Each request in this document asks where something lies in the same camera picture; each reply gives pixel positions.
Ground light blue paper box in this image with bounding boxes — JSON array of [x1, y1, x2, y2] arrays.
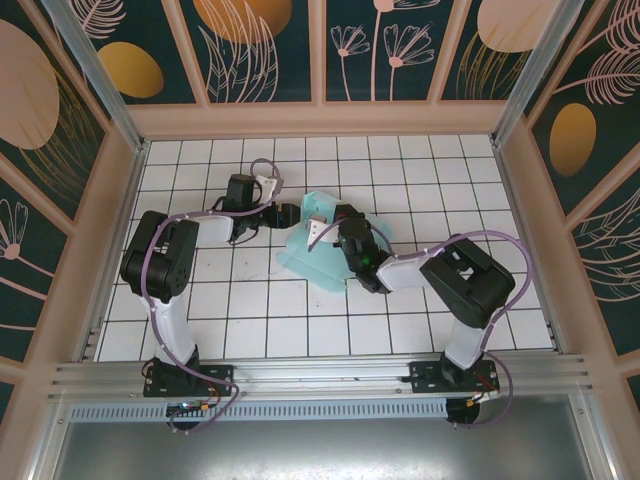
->
[[277, 189, 395, 295]]

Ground teal panel pink flower outlines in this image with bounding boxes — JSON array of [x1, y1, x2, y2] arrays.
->
[[324, 0, 465, 104]]

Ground teal panel big orange disc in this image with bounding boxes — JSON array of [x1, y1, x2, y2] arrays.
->
[[179, 0, 322, 105]]

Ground teal panel small orange oval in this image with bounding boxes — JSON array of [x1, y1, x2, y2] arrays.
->
[[64, 0, 210, 106]]

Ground teal panel pink disc leaves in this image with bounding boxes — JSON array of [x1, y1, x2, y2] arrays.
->
[[438, 0, 552, 102]]

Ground dark framed picture lower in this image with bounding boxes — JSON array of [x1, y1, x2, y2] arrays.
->
[[0, 0, 112, 237]]

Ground dark framed picture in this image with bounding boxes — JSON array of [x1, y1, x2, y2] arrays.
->
[[0, 0, 112, 237], [0, 153, 72, 362]]

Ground grey metal sheet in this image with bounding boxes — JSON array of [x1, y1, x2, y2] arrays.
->
[[29, 418, 617, 480]]

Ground dark framed picture upper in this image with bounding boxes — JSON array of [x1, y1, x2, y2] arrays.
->
[[0, 153, 72, 362]]

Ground teal panel pink leaf outlines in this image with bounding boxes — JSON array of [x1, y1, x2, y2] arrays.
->
[[568, 183, 640, 357]]

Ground teal panel orange oval feathers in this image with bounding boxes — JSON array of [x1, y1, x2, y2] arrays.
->
[[523, 0, 640, 217]]

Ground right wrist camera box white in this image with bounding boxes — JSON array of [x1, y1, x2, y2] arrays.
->
[[305, 213, 335, 252]]

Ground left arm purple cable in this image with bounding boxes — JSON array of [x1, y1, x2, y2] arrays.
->
[[142, 158, 282, 434]]

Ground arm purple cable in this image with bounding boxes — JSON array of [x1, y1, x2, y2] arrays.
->
[[319, 219, 531, 432], [142, 158, 282, 434]]

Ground aluminium mounting rail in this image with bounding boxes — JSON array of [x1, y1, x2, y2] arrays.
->
[[47, 353, 596, 402]]

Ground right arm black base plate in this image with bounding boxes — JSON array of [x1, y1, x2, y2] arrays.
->
[[408, 359, 501, 397]]

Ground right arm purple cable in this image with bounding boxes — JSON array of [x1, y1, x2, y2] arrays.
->
[[319, 219, 531, 432]]

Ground slotted grey cable duct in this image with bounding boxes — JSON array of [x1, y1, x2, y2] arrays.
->
[[67, 399, 450, 422]]

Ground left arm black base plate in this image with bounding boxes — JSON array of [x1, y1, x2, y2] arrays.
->
[[143, 363, 236, 399]]

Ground aluminium frame post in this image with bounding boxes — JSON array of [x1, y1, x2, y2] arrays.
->
[[489, 0, 587, 147], [42, 0, 151, 154]]

